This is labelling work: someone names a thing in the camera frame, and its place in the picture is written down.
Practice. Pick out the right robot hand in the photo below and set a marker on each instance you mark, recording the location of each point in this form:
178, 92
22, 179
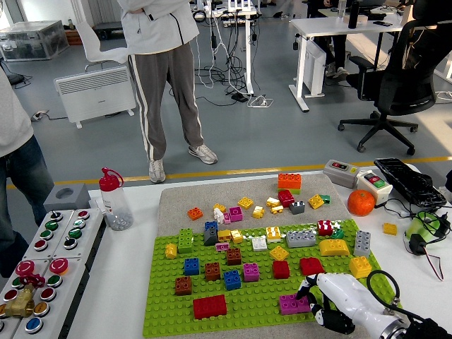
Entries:
342, 293

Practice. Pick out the magenta square brick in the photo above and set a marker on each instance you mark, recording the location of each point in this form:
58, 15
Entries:
251, 272
287, 305
303, 306

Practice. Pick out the green studded baseplate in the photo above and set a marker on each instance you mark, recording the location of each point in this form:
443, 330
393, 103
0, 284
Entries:
169, 318

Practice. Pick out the large yellow square brick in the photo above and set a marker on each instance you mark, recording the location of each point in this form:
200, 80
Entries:
360, 266

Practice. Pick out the red sloped brick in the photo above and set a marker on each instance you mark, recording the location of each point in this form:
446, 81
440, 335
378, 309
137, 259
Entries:
311, 266

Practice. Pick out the yellow curved brick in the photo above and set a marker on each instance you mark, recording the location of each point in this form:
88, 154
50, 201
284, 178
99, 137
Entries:
333, 247

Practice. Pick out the tall grey brick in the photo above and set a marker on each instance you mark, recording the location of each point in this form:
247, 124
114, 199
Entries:
362, 243

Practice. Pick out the small dark green piece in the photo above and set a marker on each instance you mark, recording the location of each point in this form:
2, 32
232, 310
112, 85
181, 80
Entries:
337, 233

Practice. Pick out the red square brick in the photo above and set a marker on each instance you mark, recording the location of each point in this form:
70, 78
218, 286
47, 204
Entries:
281, 270

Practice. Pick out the red white striped brick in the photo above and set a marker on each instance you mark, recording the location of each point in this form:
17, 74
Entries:
325, 229

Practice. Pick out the long grey brick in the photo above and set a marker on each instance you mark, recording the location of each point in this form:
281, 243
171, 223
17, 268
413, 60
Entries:
300, 239

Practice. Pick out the yellow flat plate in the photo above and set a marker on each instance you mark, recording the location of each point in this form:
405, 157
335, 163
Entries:
279, 252

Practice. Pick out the black power adapter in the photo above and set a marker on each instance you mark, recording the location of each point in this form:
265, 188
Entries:
418, 244

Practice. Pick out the orange fruit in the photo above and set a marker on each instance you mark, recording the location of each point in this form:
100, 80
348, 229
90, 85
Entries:
361, 204

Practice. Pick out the dark green brick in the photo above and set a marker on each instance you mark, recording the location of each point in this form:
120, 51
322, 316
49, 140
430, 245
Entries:
326, 199

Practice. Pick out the grey brick white studs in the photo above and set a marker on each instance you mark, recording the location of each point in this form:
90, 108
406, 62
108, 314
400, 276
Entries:
297, 208

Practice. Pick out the white flat brick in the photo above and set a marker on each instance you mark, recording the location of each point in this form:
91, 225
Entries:
259, 243

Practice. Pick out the blue brick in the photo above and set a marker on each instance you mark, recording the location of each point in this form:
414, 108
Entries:
192, 267
211, 226
233, 280

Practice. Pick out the lime green flat brick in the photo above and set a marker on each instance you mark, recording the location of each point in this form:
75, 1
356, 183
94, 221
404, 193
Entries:
295, 191

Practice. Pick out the brown brick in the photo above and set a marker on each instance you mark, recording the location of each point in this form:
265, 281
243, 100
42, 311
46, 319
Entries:
213, 272
234, 256
184, 286

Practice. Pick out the small yellow white brick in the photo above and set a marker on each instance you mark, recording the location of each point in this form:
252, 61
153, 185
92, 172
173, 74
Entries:
272, 202
258, 212

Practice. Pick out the large orange brick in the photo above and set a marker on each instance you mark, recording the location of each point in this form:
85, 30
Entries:
289, 183

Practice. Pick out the black plug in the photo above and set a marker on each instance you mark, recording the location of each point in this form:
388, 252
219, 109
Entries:
445, 220

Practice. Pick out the black keyboard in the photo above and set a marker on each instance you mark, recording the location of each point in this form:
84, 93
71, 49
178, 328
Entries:
406, 180

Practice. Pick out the magenta hollow brick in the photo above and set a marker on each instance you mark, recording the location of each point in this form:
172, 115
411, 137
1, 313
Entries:
236, 214

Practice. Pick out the long red brick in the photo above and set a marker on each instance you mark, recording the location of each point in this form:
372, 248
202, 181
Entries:
210, 307

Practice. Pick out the small pink brick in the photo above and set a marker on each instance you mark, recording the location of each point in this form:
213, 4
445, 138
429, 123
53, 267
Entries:
227, 219

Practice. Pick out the dark grey slope brick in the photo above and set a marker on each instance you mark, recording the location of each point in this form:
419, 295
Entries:
211, 237

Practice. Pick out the tall lime green brick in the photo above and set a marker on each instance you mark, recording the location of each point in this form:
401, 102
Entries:
185, 242

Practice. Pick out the grey-brown mat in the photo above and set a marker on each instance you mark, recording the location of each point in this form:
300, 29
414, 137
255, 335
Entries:
212, 192

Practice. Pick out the small orange brick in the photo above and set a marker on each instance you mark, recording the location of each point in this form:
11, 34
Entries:
195, 214

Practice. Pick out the black office chair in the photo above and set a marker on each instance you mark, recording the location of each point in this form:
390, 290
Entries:
402, 95

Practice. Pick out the black power brick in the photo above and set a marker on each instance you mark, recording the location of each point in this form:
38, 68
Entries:
240, 99

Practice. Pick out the white panel under desk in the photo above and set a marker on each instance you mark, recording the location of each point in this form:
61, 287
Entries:
314, 67

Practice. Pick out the clear bottle red cap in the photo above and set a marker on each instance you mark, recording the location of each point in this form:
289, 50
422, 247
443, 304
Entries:
114, 208

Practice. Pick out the seated person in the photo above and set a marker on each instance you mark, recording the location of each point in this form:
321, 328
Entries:
338, 49

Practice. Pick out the white four-button control box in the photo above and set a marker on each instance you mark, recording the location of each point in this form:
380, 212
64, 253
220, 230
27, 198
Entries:
58, 229
86, 226

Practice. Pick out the black phone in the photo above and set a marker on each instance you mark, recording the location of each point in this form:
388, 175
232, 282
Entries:
383, 24

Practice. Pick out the black bottle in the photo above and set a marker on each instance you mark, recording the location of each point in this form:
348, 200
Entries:
353, 16

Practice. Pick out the white emergency-stop button box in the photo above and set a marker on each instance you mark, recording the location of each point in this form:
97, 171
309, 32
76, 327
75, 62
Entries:
12, 323
63, 293

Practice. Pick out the grey block round hole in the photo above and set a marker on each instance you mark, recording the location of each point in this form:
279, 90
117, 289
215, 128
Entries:
76, 201

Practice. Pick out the black hanging adapter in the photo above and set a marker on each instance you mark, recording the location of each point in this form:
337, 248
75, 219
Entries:
213, 41

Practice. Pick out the white panel heater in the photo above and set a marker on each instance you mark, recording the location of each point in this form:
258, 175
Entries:
95, 92

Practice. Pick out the person in grey tracksuit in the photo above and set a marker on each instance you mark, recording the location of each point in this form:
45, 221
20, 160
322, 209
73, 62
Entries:
159, 28

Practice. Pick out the person in jeans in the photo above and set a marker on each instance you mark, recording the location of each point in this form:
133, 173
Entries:
21, 169

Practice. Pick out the black wheeled dolly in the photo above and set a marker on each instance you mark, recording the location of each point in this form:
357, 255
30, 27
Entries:
113, 28

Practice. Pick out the grey floor socket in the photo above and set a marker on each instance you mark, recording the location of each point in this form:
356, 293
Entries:
39, 116

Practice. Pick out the white plastic chair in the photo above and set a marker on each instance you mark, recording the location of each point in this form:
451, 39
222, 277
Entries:
92, 46

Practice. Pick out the wooden crate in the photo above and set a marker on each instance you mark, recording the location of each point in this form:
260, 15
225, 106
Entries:
74, 38

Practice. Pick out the black stand base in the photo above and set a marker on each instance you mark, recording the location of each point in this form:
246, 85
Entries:
16, 77

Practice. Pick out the clear storage crate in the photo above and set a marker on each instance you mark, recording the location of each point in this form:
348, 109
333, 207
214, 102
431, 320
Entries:
28, 42

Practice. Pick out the white red-green switch box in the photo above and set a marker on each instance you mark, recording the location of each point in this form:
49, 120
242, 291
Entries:
367, 190

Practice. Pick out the grey switch box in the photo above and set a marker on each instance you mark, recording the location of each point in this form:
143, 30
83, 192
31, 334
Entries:
339, 176

